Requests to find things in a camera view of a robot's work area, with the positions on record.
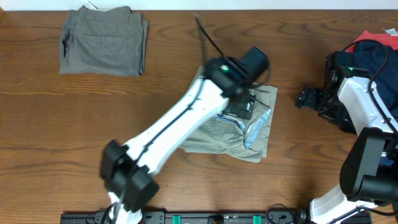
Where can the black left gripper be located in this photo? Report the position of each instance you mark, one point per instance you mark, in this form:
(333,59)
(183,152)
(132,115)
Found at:
(247,109)

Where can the folded grey trousers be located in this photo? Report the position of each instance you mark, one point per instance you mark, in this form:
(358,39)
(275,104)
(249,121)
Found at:
(109,42)

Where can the white garment label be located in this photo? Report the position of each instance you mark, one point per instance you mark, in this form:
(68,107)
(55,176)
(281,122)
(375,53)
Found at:
(392,32)

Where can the khaki beige shorts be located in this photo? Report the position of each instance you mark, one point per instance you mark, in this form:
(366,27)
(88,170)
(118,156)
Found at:
(244,139)

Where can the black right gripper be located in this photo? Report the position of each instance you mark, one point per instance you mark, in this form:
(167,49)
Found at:
(307,97)

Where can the red garment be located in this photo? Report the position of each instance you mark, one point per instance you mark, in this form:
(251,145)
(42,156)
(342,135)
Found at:
(386,39)

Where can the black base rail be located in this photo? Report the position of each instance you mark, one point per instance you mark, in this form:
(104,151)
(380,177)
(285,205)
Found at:
(187,218)

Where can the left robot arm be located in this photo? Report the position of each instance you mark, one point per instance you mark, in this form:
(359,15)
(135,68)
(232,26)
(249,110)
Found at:
(128,170)

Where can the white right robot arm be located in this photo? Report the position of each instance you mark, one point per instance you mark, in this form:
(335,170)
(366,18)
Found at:
(368,177)

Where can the navy blue garment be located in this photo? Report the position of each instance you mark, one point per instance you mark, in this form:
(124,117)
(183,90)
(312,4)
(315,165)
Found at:
(386,81)

